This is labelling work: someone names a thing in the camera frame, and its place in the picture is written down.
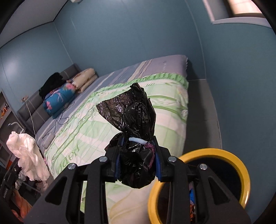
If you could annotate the beige folded pillows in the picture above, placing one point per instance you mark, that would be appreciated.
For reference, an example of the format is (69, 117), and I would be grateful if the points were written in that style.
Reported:
(82, 80)

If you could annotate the white power strip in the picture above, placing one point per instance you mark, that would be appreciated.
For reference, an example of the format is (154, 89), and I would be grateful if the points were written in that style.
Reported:
(50, 137)

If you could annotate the wall power socket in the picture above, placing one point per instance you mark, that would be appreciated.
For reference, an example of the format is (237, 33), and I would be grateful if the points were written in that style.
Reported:
(24, 98)

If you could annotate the white tissue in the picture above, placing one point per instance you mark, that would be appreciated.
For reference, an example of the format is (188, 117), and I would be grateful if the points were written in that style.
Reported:
(25, 148)

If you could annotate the grey padded headboard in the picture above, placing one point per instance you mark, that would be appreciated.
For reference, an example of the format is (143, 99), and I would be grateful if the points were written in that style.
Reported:
(32, 114)

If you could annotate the window with grey frame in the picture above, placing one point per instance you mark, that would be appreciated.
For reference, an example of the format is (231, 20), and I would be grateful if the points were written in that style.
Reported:
(235, 11)

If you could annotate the small black plastic bag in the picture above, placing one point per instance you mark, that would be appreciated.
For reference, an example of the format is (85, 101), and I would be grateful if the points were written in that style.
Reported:
(133, 137)

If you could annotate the green floral quilt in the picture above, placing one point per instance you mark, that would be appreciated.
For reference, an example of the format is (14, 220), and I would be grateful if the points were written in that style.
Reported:
(155, 106)

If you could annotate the black clothing pile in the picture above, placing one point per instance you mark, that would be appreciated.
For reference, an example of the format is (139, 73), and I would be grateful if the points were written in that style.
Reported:
(53, 82)

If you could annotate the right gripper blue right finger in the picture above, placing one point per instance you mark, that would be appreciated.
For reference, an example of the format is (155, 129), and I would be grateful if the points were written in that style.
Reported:
(158, 161)

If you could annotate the yellow rimmed trash bin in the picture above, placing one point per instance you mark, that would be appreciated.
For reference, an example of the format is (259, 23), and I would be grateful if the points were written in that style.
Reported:
(191, 192)

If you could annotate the grey bedside shelf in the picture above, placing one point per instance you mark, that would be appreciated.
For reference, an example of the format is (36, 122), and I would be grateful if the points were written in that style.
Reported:
(9, 123)

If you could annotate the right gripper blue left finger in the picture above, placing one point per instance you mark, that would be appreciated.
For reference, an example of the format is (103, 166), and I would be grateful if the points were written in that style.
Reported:
(117, 171)

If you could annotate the bed with striped sheet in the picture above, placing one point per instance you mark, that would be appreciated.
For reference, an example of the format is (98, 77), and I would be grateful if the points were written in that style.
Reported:
(44, 125)

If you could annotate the blue floral folded blanket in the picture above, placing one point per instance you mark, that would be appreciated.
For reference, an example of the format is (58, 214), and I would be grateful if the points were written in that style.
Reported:
(57, 101)

